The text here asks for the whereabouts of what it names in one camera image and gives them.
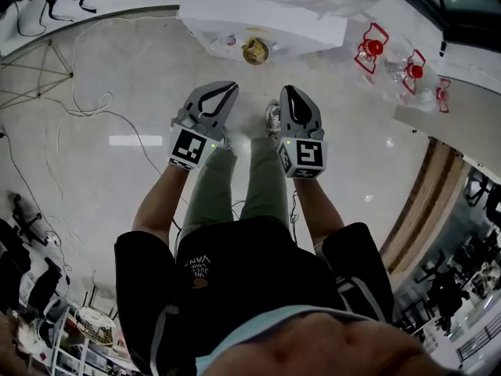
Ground person's light blue face mask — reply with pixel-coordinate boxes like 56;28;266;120
194;303;377;376

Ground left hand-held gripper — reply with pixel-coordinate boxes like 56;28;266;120
168;80;240;171

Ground clear water jug red handle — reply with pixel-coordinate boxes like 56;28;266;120
383;48;440;106
426;77;453;115
346;21;392;90

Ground round white wire basket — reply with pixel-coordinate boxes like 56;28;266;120
74;306;119;347

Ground person's black shirt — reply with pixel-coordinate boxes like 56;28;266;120
114;215;395;376

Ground white floor cable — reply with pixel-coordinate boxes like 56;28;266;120
41;15;189;208

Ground person's right grey sneaker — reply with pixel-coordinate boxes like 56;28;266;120
265;99;283;139

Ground black office chair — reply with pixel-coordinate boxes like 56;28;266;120
7;192;51;249

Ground black window frame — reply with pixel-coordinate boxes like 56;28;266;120
391;0;501;56

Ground person's left forearm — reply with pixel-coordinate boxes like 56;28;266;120
132;164;205;247

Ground white storage shelf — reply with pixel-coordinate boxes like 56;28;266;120
49;307;132;376

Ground person's green trousers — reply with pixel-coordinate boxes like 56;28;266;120
178;136;291;243

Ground white water dispenser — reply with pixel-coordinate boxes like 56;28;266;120
178;0;349;60

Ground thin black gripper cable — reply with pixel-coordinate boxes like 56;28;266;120
288;189;301;247

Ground white power strip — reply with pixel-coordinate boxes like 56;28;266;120
43;230;63;249

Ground person's right forearm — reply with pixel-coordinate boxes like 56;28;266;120
291;176;346;252

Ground round white wire-leg table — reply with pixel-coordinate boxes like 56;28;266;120
0;37;76;110

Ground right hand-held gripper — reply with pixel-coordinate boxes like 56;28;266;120
276;85;330;180

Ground black floor cable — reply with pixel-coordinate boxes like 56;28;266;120
0;130;74;274

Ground person's chin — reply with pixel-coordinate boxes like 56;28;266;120
203;313;465;376

